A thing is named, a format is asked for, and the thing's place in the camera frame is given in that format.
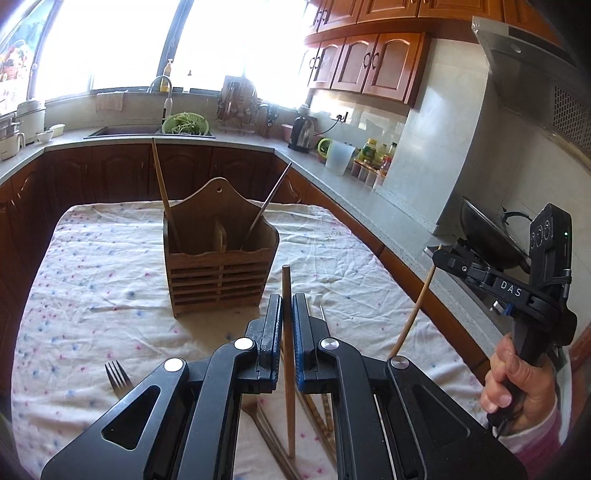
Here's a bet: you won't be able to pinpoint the electric kettle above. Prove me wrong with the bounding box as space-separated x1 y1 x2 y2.
287 105 317 153

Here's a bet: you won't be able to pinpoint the wooden utensil holder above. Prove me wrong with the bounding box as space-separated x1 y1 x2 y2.
163 177 280 319

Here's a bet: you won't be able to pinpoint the grey kitchen countertop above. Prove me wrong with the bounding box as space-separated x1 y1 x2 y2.
0 127 504 333

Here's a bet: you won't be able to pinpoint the small white kitchen appliance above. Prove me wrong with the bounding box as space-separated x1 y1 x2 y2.
0 113 26 161

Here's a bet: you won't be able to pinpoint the green colander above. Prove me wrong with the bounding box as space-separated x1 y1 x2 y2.
161 112 211 137

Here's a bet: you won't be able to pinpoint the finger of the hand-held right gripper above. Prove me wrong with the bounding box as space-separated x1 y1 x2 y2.
450 237 491 269
431 248 491 284

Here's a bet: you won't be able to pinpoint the wooden chopstick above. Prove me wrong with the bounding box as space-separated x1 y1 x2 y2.
282 265 297 459
151 138 182 254
389 244 443 360

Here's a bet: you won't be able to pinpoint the steel range hood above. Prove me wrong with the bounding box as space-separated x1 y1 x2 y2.
471 16 591 158

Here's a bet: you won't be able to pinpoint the kitchen window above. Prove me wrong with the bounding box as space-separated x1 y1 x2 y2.
28 0 324 112

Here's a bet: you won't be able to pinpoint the floral white tablecloth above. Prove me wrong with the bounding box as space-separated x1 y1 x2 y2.
10 199 502 480

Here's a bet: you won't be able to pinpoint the white steamer pot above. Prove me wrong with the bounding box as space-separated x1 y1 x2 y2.
16 98 47 145

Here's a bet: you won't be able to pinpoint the person's right hand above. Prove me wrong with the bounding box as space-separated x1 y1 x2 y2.
479 333 560 437

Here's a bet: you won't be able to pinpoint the knife holder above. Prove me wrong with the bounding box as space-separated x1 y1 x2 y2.
259 104 282 137

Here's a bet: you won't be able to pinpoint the fruit wall poster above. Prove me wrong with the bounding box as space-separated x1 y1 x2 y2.
0 9 51 84

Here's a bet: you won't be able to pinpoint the chrome kitchen faucet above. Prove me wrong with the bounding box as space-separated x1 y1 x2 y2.
147 76 174 133

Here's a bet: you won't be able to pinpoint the wooden upper cabinets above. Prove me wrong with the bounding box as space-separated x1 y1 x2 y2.
302 0 555 107

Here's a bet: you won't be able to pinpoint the hanging dish towel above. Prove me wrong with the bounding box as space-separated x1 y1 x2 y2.
95 91 125 112

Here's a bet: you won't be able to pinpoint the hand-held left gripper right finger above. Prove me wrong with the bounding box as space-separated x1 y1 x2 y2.
292 294 529 480

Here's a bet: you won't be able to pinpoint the white plastic jug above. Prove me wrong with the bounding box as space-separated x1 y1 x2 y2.
324 140 356 176

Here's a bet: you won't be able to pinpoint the red-capped sauce bottle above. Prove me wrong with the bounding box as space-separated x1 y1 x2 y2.
381 142 398 178

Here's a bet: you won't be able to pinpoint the dish drying rack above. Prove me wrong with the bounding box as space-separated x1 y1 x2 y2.
217 76 259 132

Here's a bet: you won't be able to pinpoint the black wok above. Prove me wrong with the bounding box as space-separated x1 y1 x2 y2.
459 196 532 273

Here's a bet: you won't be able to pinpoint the person's right forearm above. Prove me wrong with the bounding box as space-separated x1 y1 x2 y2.
510 406 574 480

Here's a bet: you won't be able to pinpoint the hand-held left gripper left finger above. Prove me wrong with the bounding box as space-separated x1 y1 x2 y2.
41 293 283 480

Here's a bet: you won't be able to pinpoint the silver fork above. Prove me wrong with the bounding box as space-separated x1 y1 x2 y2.
105 361 134 398

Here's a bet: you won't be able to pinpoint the kitchen sink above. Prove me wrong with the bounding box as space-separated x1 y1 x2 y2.
84 124 215 139

